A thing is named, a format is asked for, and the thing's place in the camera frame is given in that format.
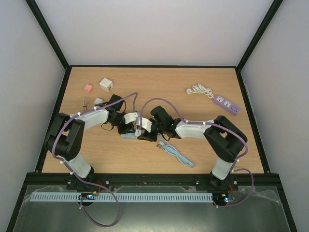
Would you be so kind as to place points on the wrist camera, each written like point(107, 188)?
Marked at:
point(131, 117)
point(143, 123)

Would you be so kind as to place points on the light blue cable duct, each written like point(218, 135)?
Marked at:
point(123, 197)

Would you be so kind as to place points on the black frame rail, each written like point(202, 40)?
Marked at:
point(201, 181)

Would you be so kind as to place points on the white small charger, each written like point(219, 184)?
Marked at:
point(98, 102)

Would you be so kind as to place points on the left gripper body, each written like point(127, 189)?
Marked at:
point(117, 121)

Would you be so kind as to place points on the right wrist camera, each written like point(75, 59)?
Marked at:
point(143, 123)

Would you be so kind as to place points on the white tiger cube socket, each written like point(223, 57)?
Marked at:
point(106, 84)

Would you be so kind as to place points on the white usb charger block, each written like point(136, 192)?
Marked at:
point(138, 131)

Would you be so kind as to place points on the pink charger plug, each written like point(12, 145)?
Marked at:
point(88, 88)

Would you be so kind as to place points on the purple power strip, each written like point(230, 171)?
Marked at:
point(225, 104)

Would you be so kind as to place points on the blue-grey power strip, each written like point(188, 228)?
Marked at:
point(131, 135)

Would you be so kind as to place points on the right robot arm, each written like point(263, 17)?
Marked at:
point(224, 137)

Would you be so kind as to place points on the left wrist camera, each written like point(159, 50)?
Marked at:
point(131, 117)

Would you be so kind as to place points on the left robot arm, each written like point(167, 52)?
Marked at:
point(64, 138)

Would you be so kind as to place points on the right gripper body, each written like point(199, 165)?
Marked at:
point(147, 135)

